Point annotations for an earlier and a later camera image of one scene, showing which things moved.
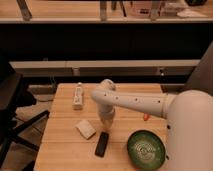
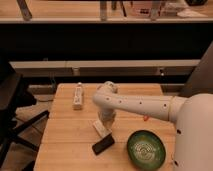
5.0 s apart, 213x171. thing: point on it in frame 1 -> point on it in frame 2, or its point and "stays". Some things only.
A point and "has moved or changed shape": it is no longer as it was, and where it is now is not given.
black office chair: (12, 97) stays
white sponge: (85, 128) -> (102, 130)
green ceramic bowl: (146, 150) stays
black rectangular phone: (101, 144) has moved or changed shape
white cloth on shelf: (190, 14) stays
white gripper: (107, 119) stays
